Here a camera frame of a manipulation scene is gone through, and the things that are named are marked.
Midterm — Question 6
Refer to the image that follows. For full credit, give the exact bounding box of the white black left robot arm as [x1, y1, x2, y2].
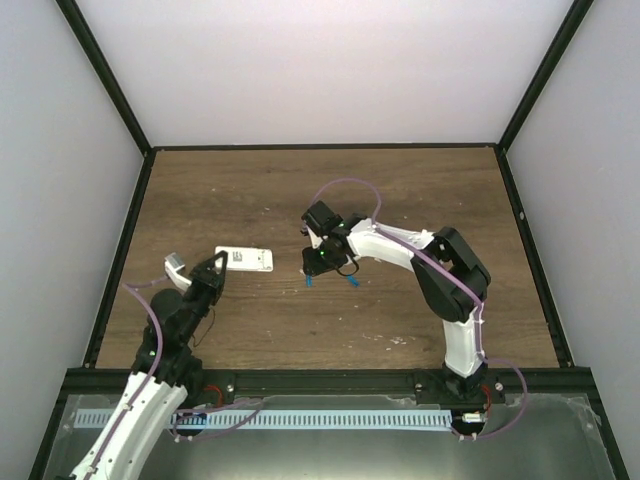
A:
[68, 250, 229, 479]

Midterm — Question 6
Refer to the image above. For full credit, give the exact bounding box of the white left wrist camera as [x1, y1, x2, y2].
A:
[164, 252, 191, 292]

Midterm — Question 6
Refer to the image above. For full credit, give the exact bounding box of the white air conditioner remote control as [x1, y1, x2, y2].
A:
[214, 246, 274, 273]

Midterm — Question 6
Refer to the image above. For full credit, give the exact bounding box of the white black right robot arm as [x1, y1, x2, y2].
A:
[301, 201, 491, 403]

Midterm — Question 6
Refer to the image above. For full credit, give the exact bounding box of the light blue slotted cable duct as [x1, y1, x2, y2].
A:
[73, 409, 451, 431]

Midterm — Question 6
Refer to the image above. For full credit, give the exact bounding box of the metal front plate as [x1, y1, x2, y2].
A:
[46, 394, 615, 479]

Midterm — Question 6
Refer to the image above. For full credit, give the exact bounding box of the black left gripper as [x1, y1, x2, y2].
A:
[180, 252, 229, 344]

